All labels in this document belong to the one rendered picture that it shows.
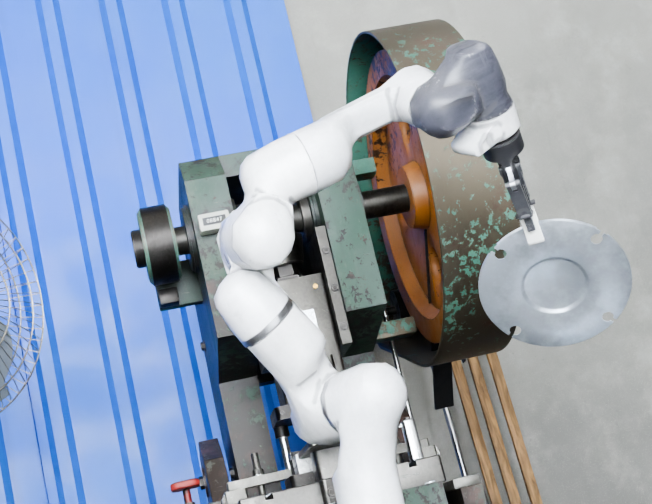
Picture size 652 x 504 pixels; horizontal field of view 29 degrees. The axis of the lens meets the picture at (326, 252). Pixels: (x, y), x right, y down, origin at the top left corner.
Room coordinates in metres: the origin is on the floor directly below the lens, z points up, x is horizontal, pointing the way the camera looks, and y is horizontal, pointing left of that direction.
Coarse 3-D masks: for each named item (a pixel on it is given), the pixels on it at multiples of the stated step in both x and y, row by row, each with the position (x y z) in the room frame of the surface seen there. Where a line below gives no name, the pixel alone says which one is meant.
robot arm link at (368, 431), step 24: (336, 384) 2.07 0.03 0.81; (360, 384) 2.02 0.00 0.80; (384, 384) 2.02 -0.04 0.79; (336, 408) 2.06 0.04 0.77; (360, 408) 2.03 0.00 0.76; (384, 408) 2.02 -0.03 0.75; (360, 432) 2.05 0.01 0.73; (384, 432) 2.06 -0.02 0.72; (360, 456) 2.06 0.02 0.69; (384, 456) 2.08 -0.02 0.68; (336, 480) 2.10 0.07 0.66; (360, 480) 2.07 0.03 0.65; (384, 480) 2.08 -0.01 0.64
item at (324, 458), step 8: (304, 448) 2.67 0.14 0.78; (312, 448) 2.63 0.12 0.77; (320, 448) 2.67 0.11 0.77; (328, 448) 2.70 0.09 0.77; (336, 448) 2.71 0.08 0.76; (304, 456) 2.78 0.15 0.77; (312, 456) 2.73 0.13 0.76; (320, 456) 2.70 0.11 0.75; (328, 456) 2.70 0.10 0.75; (336, 456) 2.71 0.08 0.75; (312, 464) 2.76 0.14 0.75; (320, 464) 2.70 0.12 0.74; (328, 464) 2.70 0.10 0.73; (336, 464) 2.71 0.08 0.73; (320, 472) 2.70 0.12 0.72; (328, 472) 2.70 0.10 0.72; (320, 480) 2.71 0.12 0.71; (328, 480) 2.70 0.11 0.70; (320, 488) 2.71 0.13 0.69; (328, 488) 2.70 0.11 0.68; (328, 496) 2.70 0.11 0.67
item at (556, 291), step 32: (544, 224) 2.27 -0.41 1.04; (576, 224) 2.27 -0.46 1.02; (512, 256) 2.32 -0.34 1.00; (544, 256) 2.32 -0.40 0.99; (576, 256) 2.32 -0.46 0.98; (608, 256) 2.32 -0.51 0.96; (480, 288) 2.37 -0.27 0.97; (512, 288) 2.37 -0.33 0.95; (544, 288) 2.38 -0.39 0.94; (576, 288) 2.38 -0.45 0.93; (608, 288) 2.37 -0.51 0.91; (512, 320) 2.43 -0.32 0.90; (544, 320) 2.42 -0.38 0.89; (576, 320) 2.42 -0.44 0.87
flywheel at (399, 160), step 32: (384, 64) 2.82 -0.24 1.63; (384, 128) 3.10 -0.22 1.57; (416, 128) 2.82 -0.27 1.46; (384, 160) 3.17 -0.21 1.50; (416, 160) 2.89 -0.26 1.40; (416, 192) 2.87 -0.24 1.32; (384, 224) 3.24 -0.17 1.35; (416, 224) 2.92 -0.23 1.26; (416, 256) 3.13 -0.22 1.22; (416, 288) 3.17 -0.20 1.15; (416, 320) 3.15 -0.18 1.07
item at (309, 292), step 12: (288, 276) 2.84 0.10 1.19; (300, 276) 2.86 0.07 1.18; (312, 276) 2.81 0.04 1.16; (288, 288) 2.80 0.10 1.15; (300, 288) 2.80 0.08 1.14; (312, 288) 2.81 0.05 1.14; (324, 288) 2.81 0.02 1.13; (300, 300) 2.80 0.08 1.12; (312, 300) 2.81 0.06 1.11; (324, 300) 2.81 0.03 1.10; (312, 312) 2.80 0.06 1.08; (324, 312) 2.81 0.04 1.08; (324, 324) 2.81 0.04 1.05; (324, 336) 2.81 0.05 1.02; (336, 336) 2.81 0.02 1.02; (324, 348) 2.81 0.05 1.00; (336, 348) 2.81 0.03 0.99; (336, 360) 2.81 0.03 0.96; (276, 384) 2.88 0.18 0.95
